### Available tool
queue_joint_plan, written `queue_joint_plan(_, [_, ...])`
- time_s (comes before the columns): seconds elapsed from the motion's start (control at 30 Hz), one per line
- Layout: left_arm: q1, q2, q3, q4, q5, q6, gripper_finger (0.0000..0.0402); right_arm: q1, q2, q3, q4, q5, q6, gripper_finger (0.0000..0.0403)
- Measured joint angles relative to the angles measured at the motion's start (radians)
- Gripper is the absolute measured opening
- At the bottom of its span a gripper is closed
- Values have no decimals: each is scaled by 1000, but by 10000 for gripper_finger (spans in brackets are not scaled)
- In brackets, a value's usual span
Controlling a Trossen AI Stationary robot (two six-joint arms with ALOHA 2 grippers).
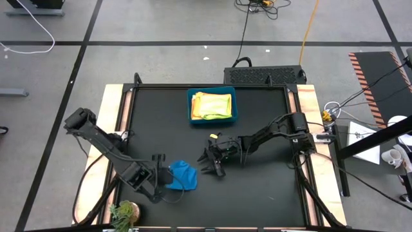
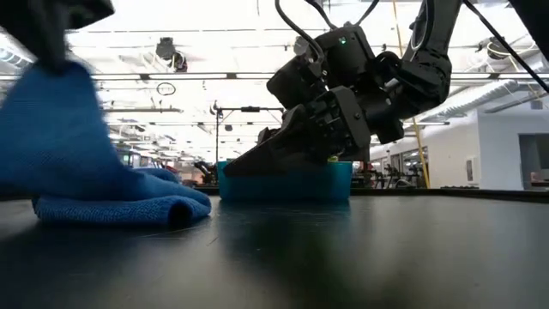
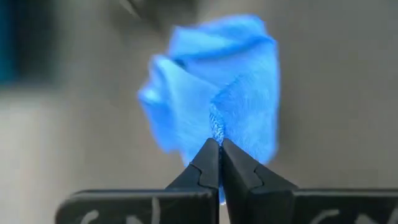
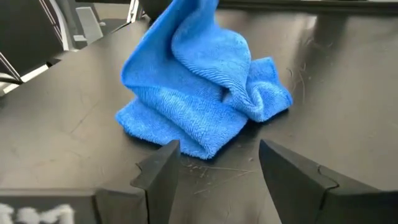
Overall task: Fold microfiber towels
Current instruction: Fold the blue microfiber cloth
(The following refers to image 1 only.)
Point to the yellow label tag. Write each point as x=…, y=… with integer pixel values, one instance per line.
x=213, y=136

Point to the blue plastic bin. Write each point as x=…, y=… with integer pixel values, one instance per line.
x=234, y=106

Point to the plywood table board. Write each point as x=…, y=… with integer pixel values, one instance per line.
x=111, y=100

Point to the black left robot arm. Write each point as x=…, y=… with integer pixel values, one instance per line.
x=103, y=143

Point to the grey table foot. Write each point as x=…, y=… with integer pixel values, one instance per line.
x=13, y=92

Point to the black metal table frame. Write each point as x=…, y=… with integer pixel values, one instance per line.
x=209, y=85

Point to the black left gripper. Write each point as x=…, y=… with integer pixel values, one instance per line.
x=162, y=178

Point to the silver metal bracket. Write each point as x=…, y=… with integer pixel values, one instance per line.
x=295, y=140
x=325, y=137
x=126, y=134

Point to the green microfiber towel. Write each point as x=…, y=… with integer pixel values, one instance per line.
x=214, y=106

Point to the white paper sheet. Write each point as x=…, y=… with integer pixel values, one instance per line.
x=363, y=141

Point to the black perforated computer case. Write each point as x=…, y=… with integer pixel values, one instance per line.
x=264, y=75

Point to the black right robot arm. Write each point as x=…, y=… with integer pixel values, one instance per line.
x=277, y=132

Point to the white round object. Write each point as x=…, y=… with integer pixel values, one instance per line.
x=397, y=120

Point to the white mug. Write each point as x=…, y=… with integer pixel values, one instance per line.
x=391, y=158

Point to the grey table base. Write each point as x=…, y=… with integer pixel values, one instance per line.
x=32, y=13

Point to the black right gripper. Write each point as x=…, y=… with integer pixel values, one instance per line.
x=225, y=146

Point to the blue microfiber towel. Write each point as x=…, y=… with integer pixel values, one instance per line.
x=183, y=175

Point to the small potted plant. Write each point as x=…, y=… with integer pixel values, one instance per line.
x=125, y=216

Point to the black hazard-striped floor mat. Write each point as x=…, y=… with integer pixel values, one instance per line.
x=376, y=80

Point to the orange microfiber towel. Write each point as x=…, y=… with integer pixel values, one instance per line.
x=193, y=109

